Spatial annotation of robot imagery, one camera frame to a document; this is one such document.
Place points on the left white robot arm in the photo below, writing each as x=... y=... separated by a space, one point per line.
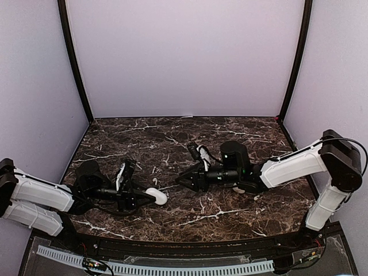
x=39 y=204

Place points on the right black frame post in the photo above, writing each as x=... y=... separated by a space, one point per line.
x=306 y=17

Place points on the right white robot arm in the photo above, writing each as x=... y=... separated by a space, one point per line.
x=338 y=156

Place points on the beige square charging case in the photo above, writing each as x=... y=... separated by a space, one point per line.
x=238 y=190

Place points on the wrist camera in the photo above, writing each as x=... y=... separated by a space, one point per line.
x=125 y=173
x=199 y=153

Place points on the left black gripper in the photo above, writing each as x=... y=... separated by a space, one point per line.
x=127 y=198

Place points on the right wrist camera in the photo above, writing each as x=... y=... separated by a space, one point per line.
x=199 y=153

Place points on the white oval charging case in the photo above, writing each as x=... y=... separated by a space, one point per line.
x=160 y=197

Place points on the black frame post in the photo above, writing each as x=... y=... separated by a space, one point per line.
x=66 y=29
x=306 y=17

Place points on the white slotted cable duct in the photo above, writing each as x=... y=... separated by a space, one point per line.
x=115 y=268

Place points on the black front rail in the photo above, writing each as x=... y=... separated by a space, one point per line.
x=116 y=248

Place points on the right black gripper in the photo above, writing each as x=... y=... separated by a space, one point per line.
x=200 y=180

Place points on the left black frame post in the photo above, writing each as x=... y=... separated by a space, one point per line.
x=66 y=29

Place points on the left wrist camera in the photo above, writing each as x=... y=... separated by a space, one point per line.
x=125 y=173

